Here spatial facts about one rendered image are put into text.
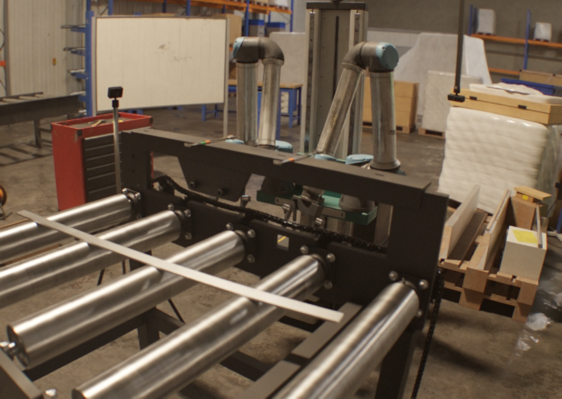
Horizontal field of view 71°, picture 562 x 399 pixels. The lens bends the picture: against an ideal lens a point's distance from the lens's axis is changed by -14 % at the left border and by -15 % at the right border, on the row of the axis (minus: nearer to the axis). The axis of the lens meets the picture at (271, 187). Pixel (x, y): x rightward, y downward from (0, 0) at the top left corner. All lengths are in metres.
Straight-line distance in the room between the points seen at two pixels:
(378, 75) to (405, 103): 7.48
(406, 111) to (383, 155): 7.40
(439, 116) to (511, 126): 5.21
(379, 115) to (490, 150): 2.54
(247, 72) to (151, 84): 3.80
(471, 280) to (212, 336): 2.20
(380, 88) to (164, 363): 1.52
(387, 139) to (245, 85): 0.78
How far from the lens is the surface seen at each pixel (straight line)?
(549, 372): 2.70
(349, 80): 2.10
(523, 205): 3.78
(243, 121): 2.43
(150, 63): 6.06
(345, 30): 2.50
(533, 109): 4.34
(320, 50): 2.54
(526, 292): 2.96
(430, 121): 9.53
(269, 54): 2.30
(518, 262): 2.94
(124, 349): 2.50
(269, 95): 2.25
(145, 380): 0.91
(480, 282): 2.97
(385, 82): 2.05
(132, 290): 1.21
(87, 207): 1.80
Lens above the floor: 1.49
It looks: 17 degrees down
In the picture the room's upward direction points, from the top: 2 degrees clockwise
